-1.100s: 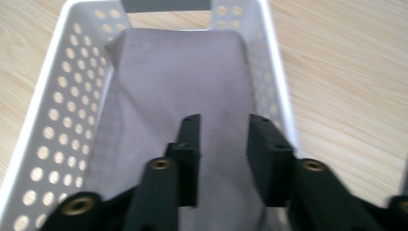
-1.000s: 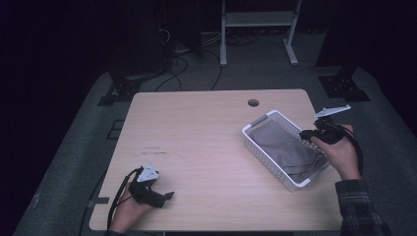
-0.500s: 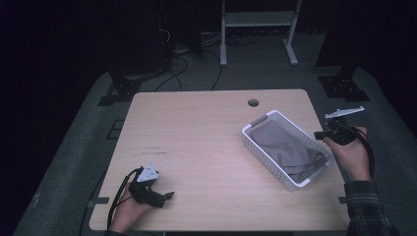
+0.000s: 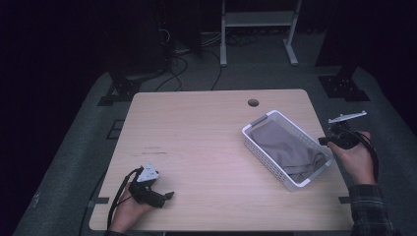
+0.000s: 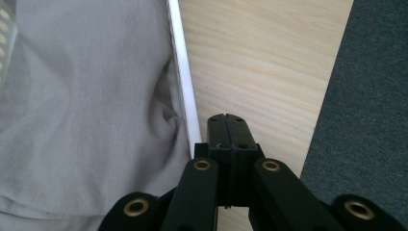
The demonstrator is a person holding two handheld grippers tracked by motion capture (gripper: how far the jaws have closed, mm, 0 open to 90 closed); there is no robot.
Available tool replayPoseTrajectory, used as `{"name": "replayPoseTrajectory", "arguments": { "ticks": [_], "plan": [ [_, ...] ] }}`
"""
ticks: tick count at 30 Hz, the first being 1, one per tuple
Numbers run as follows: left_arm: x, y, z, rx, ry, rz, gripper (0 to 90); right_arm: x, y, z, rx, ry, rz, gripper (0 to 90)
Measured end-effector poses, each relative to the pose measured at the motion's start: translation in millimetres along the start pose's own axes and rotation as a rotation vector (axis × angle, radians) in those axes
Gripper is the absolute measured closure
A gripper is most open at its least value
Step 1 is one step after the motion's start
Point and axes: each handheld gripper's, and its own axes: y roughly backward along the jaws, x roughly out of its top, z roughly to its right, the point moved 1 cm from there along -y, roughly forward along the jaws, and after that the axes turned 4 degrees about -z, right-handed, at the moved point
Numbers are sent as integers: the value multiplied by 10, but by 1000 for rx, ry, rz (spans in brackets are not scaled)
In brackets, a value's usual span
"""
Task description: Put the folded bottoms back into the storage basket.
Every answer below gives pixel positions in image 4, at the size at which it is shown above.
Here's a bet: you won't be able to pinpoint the black stand base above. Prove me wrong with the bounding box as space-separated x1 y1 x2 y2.
318 64 372 103
96 70 165 107

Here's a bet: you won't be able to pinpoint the white metal stand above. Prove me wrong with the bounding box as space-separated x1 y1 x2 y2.
219 0 303 68

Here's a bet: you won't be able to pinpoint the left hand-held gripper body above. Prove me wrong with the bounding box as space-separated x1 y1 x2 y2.
128 162 167 208

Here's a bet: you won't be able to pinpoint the person's right hand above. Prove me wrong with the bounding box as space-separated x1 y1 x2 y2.
328 131 378 187

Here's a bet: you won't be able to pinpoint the white plastic mesh basket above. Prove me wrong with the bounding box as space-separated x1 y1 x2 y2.
241 109 335 193

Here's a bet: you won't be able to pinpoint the black floor cables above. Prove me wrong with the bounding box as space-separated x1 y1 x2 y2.
153 29 224 93

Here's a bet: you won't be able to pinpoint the person's left hand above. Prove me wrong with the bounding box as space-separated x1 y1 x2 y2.
109 189 153 234

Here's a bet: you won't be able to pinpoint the right hand-held gripper black cable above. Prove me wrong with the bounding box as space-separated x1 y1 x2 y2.
343 128 381 183

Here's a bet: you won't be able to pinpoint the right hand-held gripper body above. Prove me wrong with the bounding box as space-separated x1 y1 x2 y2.
328 110 368 150

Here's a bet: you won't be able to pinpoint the grey cloth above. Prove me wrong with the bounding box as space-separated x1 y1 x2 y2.
248 119 328 185

